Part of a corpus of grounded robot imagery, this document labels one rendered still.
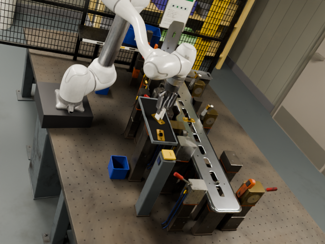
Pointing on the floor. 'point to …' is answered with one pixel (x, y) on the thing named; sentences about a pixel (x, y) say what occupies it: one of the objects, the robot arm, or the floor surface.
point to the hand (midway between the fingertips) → (160, 113)
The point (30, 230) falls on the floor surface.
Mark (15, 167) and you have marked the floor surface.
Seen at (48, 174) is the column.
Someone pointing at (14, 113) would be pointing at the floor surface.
